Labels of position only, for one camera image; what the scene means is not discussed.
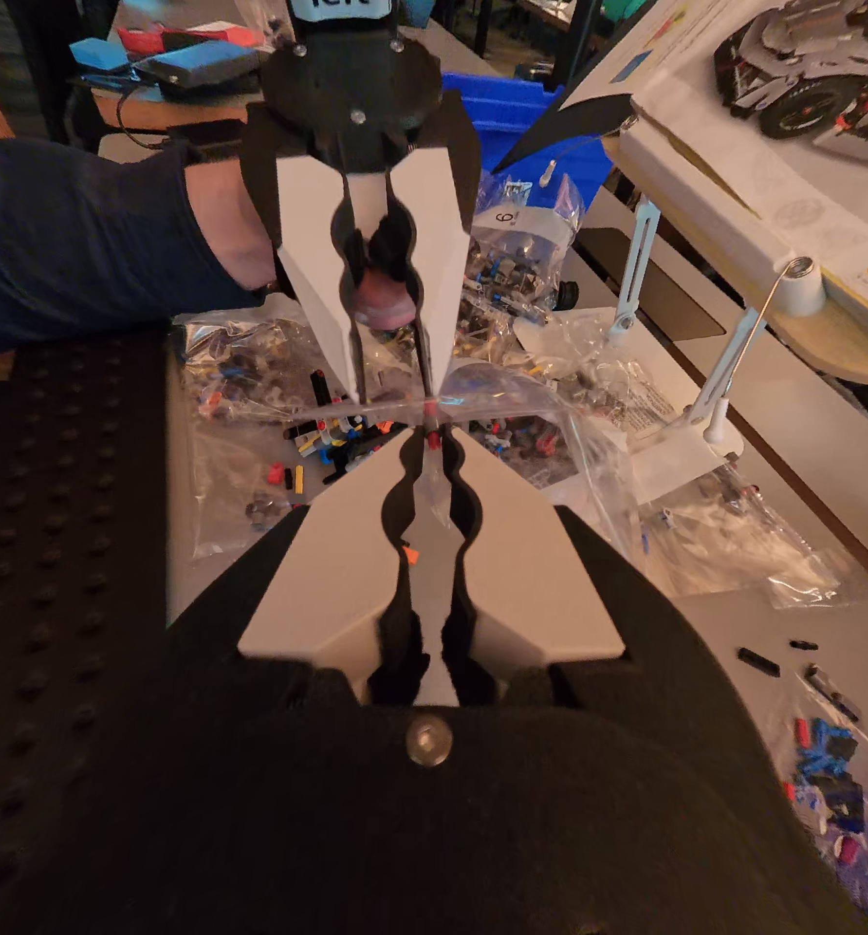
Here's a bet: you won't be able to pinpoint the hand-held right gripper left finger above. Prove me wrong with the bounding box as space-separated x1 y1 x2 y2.
237 427 431 706

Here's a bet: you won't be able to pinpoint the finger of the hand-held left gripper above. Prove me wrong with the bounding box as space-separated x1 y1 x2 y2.
385 145 473 400
275 153 369 406

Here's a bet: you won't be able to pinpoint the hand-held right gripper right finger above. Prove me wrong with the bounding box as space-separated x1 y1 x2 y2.
440 426 627 706

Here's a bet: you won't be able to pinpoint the black orange lego assembly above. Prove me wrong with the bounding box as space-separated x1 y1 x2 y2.
282 367 400 488

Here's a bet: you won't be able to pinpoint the clear bag white strip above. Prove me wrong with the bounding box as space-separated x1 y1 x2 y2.
286 356 641 558

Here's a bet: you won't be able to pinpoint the person's left forearm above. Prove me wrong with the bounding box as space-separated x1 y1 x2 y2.
0 137 261 356

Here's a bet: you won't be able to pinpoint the full clear lego parts bag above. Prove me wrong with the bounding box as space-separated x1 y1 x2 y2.
469 170 590 324

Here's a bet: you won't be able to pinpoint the thin dark lego axle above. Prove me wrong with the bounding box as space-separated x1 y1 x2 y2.
805 663 863 722

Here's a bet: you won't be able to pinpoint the person's left hand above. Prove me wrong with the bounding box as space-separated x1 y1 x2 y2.
184 163 418 331

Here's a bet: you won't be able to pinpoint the small bag red blue parts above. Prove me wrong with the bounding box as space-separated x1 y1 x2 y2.
173 313 363 426

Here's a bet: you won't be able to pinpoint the blue plastic bin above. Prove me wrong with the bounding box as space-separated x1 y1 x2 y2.
440 70 615 210

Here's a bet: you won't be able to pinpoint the red flat object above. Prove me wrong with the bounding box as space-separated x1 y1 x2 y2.
114 20 268 57

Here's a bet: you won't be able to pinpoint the blue foam block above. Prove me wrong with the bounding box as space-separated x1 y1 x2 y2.
67 35 261 94

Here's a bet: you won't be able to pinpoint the black vertical pole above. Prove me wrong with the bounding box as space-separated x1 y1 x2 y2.
549 0 604 94

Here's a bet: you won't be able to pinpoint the black office chair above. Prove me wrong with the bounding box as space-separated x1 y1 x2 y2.
9 0 122 149

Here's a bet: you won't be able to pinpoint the instruction booklet stack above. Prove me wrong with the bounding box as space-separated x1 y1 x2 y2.
491 0 868 331

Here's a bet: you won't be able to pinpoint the crumpled clear plastic bag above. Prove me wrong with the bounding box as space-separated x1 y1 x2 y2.
779 671 868 916

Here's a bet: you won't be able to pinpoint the white shelf bracket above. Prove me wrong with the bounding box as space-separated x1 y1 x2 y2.
606 194 663 346
677 305 768 433

